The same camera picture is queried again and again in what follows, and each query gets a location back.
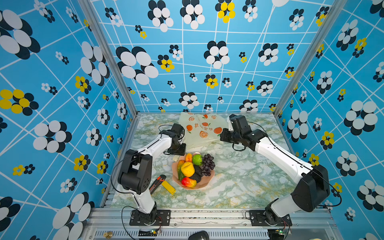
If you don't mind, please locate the yellow rectangular block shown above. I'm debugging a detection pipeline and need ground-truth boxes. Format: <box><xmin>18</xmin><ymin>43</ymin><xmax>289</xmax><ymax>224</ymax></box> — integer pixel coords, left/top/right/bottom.
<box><xmin>162</xmin><ymin>180</ymin><xmax>176</xmax><ymax>195</ymax></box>

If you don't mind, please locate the orange peach fruit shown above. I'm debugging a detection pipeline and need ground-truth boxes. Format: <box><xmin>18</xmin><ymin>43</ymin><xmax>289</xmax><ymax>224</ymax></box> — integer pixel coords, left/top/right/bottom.
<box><xmin>185</xmin><ymin>153</ymin><xmax>193</xmax><ymax>163</ymax></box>

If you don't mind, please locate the green orange papaya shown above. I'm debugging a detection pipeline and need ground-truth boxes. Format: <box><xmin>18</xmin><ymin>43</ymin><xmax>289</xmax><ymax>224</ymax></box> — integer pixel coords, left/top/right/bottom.
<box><xmin>177</xmin><ymin>160</ymin><xmax>185</xmax><ymax>181</ymax></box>

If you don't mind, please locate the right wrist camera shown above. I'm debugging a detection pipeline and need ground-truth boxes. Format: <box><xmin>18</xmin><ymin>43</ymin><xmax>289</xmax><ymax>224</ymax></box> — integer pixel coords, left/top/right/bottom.
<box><xmin>229</xmin><ymin>114</ymin><xmax>252</xmax><ymax>136</ymax></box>

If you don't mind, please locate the translucent printed plastic bag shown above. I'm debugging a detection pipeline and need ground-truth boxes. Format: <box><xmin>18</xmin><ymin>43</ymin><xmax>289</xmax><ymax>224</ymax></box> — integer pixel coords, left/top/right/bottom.
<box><xmin>179</xmin><ymin>113</ymin><xmax>228</xmax><ymax>149</ymax></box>

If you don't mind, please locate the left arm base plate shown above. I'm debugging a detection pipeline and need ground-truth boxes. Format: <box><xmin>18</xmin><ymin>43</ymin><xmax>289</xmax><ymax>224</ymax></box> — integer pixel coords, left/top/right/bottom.
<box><xmin>130</xmin><ymin>210</ymin><xmax>171</xmax><ymax>226</ymax></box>

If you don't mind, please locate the green lime fruit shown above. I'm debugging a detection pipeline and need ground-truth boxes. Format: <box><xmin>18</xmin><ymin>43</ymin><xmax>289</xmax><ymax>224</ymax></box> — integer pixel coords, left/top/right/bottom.
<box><xmin>192</xmin><ymin>154</ymin><xmax>203</xmax><ymax>166</ymax></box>

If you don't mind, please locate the black round knob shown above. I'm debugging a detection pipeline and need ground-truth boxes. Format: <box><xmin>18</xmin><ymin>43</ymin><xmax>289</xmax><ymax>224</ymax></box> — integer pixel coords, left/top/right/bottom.
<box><xmin>188</xmin><ymin>231</ymin><xmax>210</xmax><ymax>240</ymax></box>

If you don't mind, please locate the red black utility knife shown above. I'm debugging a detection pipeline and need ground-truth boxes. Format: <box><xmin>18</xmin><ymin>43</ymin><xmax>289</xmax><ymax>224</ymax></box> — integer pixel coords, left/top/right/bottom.
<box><xmin>149</xmin><ymin>175</ymin><xmax>167</xmax><ymax>195</ymax></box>

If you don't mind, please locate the red yellow mango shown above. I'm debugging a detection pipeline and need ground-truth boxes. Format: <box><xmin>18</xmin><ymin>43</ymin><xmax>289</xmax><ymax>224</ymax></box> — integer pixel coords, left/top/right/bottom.
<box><xmin>182</xmin><ymin>177</ymin><xmax>197</xmax><ymax>188</ymax></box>

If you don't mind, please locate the dark purple grape bunch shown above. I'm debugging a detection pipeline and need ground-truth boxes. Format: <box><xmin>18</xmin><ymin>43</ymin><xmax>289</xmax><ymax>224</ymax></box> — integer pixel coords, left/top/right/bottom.
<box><xmin>202</xmin><ymin>154</ymin><xmax>216</xmax><ymax>177</ymax></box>

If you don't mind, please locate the pink scalloped plate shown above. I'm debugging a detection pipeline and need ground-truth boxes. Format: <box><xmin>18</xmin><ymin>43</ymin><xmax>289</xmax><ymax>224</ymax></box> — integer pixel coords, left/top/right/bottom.
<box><xmin>172</xmin><ymin>155</ymin><xmax>215</xmax><ymax>190</ymax></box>

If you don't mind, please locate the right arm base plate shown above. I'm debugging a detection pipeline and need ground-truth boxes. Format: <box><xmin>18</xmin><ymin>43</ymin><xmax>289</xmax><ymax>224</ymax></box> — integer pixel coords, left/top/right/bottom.
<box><xmin>245</xmin><ymin>210</ymin><xmax>293</xmax><ymax>227</ymax></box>

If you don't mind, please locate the yellow bell pepper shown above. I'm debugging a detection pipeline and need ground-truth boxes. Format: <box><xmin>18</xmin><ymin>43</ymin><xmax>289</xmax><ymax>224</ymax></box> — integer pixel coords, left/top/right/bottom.
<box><xmin>181</xmin><ymin>162</ymin><xmax>195</xmax><ymax>178</ymax></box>

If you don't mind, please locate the aluminium front rail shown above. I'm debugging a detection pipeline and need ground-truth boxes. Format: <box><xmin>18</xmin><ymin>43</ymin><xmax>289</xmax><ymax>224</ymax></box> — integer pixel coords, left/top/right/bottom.
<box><xmin>81</xmin><ymin>207</ymin><xmax>343</xmax><ymax>240</ymax></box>

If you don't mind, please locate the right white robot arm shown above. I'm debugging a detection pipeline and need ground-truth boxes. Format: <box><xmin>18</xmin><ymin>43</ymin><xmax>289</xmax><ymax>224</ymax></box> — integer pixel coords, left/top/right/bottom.
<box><xmin>220</xmin><ymin>115</ymin><xmax>331</xmax><ymax>226</ymax></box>

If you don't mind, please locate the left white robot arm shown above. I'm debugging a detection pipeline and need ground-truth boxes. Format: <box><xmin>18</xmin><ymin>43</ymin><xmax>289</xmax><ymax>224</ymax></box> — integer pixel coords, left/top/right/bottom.
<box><xmin>115</xmin><ymin>124</ymin><xmax>186</xmax><ymax>225</ymax></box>

